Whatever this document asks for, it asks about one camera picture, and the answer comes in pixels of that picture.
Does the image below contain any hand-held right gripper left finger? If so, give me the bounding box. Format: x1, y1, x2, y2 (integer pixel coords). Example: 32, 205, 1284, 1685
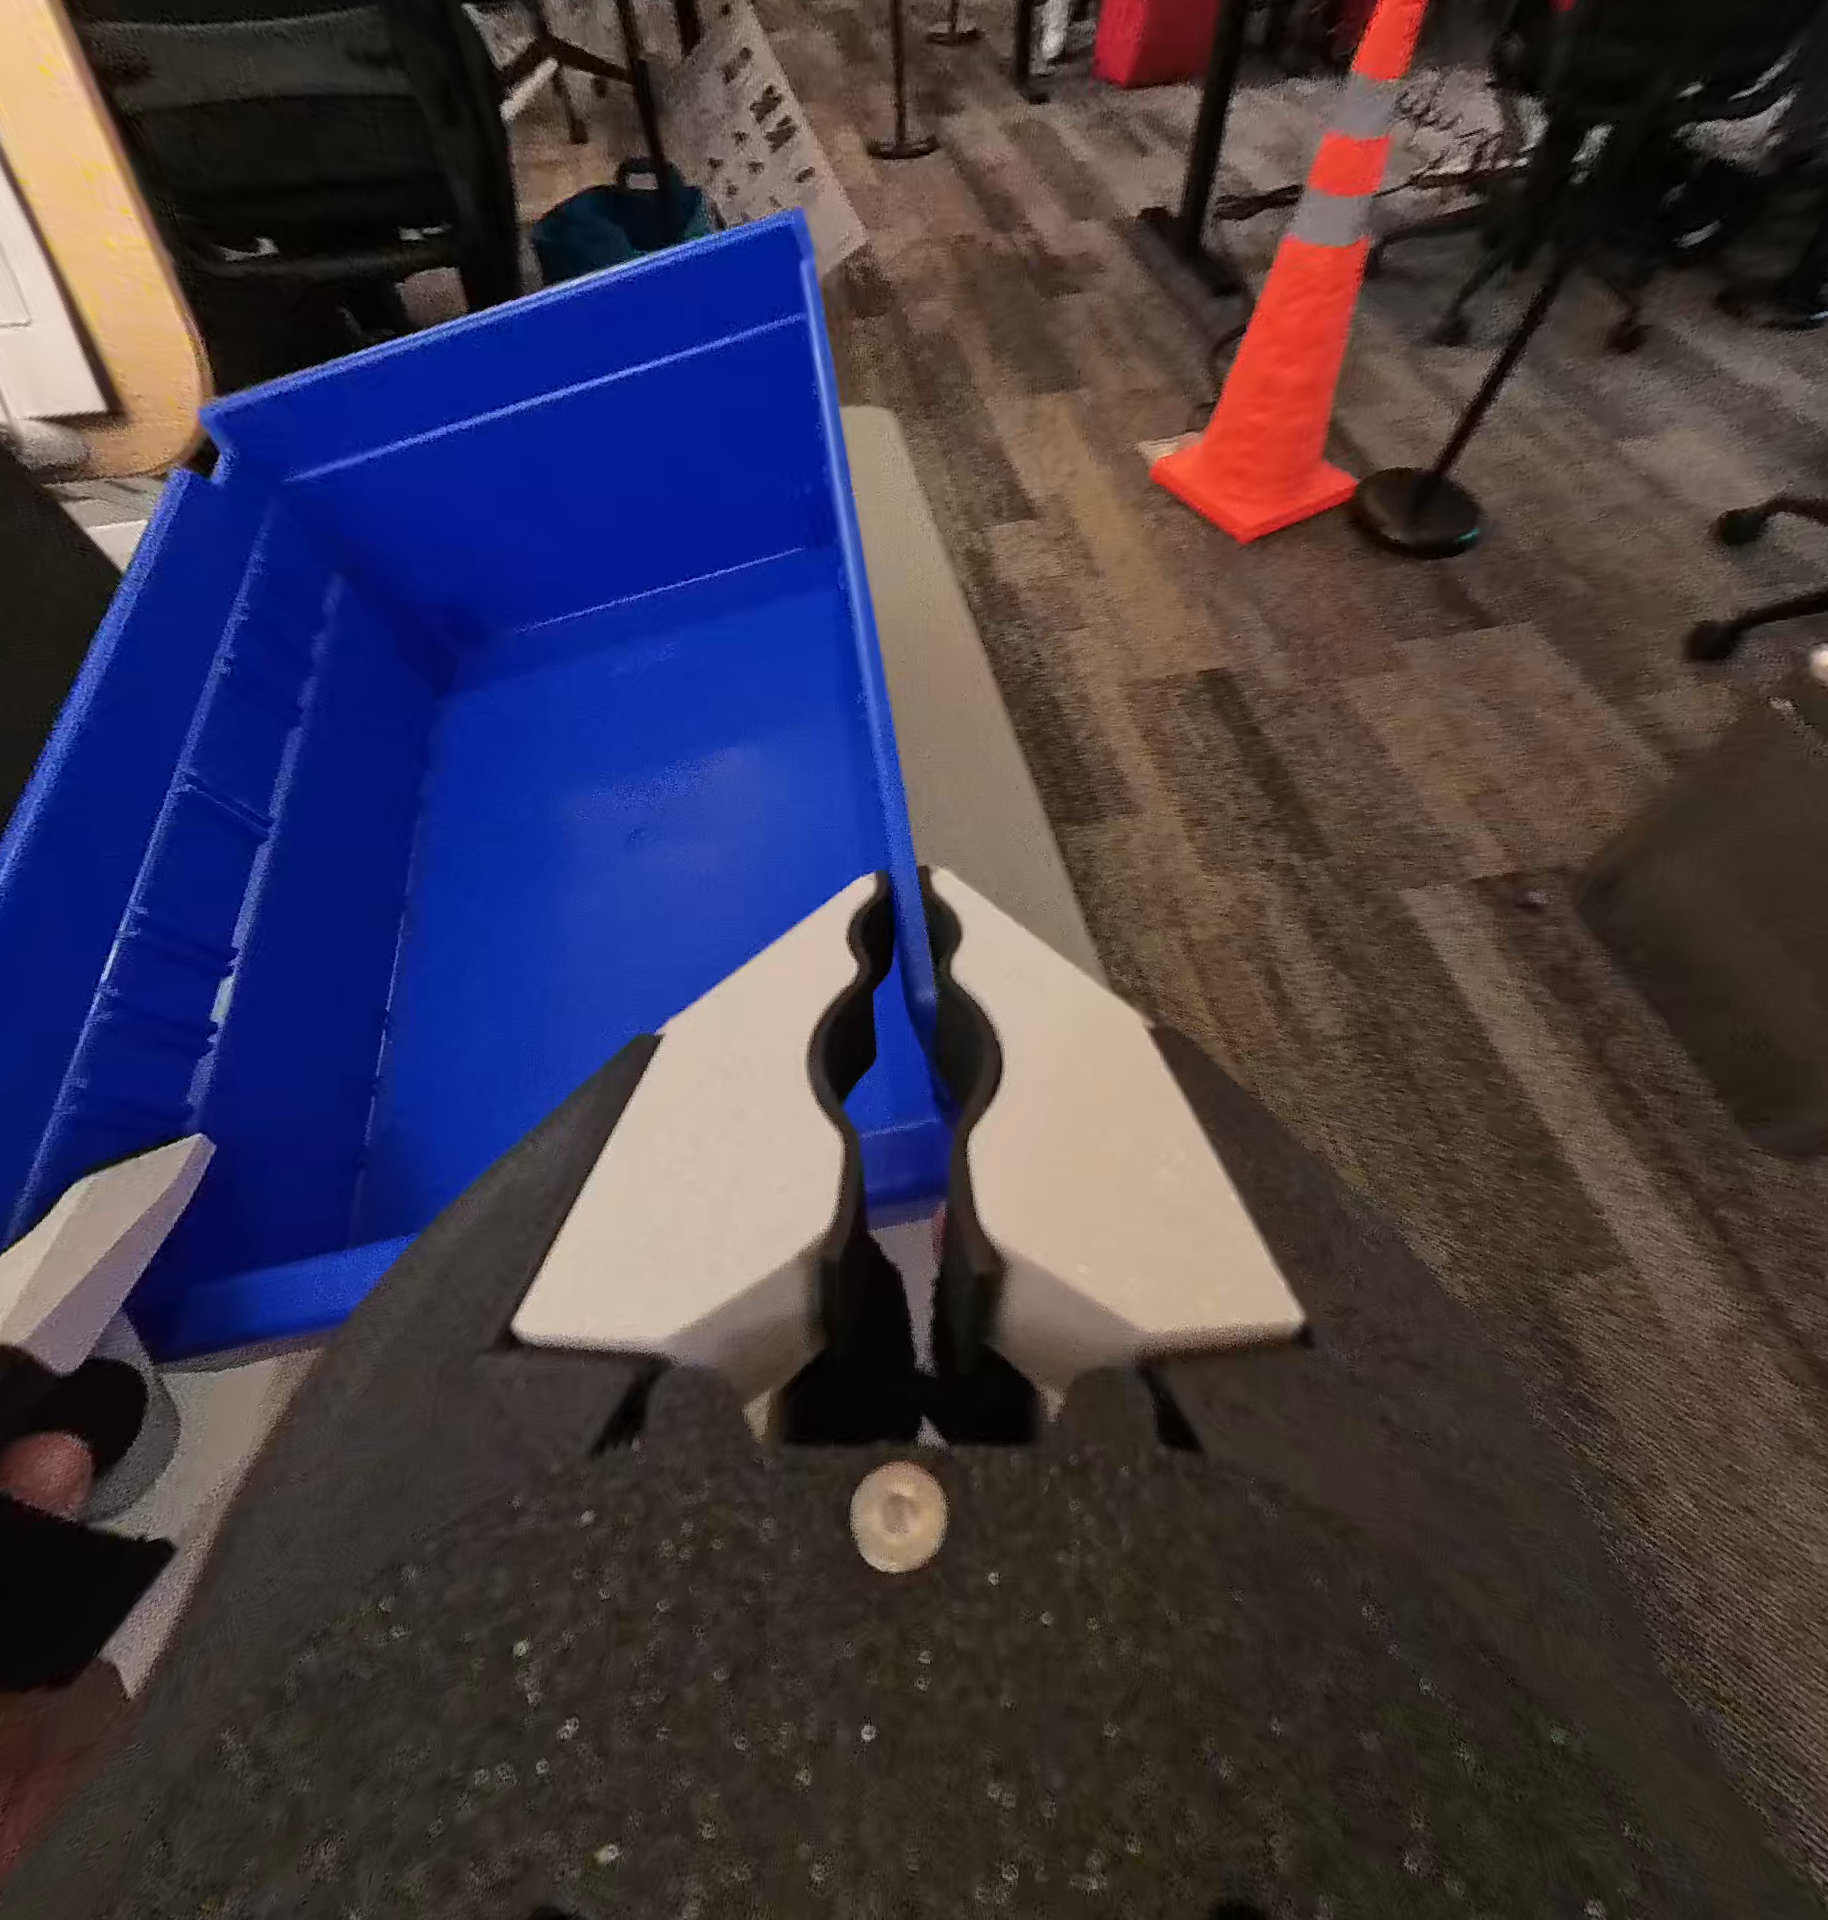
510, 875, 919, 1405

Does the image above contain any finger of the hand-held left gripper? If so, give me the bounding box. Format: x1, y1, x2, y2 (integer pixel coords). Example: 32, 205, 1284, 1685
0, 1134, 219, 1374

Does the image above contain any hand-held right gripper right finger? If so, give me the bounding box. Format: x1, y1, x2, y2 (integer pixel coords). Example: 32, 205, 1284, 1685
921, 867, 1309, 1412

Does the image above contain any blue plastic bin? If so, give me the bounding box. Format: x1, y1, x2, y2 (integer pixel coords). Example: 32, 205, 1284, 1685
0, 211, 954, 1368

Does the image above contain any person's left hand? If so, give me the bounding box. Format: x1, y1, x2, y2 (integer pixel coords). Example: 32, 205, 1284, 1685
0, 1432, 137, 1920

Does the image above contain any black stanchion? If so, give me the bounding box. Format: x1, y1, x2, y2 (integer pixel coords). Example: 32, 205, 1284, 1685
865, 0, 943, 163
1356, 211, 1606, 559

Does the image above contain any orange traffic cone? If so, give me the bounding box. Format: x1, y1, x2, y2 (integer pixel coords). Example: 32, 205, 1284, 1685
1148, 0, 1432, 546

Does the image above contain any black chair wheel base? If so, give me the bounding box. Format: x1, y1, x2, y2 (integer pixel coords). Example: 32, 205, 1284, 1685
1682, 494, 1828, 665

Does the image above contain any light wooden table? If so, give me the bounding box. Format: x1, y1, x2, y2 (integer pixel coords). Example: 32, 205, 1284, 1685
0, 0, 215, 482

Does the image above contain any teal bag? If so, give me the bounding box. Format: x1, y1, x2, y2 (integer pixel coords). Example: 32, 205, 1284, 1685
531, 157, 716, 289

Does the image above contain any printed white board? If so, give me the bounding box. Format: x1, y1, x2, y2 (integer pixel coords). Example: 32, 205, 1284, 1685
671, 0, 871, 278

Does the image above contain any black mesh chair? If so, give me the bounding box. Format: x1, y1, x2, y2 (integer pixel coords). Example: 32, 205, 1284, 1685
71, 0, 525, 396

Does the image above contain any red box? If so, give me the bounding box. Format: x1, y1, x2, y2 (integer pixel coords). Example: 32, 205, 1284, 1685
1091, 0, 1235, 87

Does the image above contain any black office chair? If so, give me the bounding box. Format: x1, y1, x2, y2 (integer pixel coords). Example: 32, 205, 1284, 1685
1430, 0, 1828, 355

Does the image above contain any black table leg post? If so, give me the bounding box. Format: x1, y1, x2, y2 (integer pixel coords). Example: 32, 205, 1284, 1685
1136, 0, 1262, 295

